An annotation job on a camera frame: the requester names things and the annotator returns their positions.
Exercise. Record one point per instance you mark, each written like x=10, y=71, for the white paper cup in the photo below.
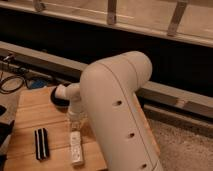
x=61, y=92

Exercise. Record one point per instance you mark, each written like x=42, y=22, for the white plastic bottle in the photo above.
x=76, y=148

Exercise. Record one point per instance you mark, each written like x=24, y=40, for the black white striped object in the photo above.
x=41, y=144

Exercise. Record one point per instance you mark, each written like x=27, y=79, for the wooden table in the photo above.
x=36, y=111

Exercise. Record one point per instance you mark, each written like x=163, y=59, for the black round plate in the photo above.
x=58, y=101

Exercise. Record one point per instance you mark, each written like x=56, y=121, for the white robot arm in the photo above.
x=107, y=89

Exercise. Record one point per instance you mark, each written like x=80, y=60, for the blue object on floor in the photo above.
x=37, y=83

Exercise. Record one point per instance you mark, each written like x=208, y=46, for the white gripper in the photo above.
x=76, y=113

